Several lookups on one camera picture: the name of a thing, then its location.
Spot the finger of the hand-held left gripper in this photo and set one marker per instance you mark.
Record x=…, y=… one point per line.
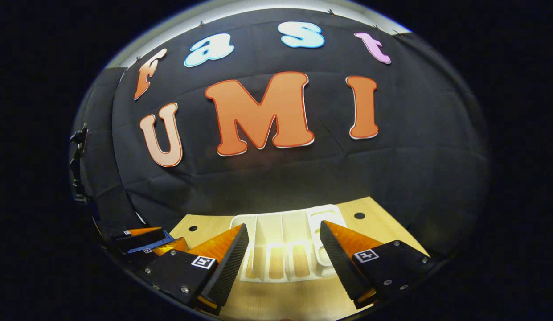
x=138, y=238
x=136, y=258

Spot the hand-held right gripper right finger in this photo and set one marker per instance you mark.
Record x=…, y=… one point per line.
x=338, y=263

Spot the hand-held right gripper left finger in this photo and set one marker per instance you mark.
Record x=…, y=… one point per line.
x=229, y=267

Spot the blue schoolbag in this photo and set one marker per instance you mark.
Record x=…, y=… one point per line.
x=158, y=244

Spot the white bookshelf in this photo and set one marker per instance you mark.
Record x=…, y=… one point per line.
x=280, y=232

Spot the black camera on stand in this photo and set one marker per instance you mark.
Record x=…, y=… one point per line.
x=78, y=151

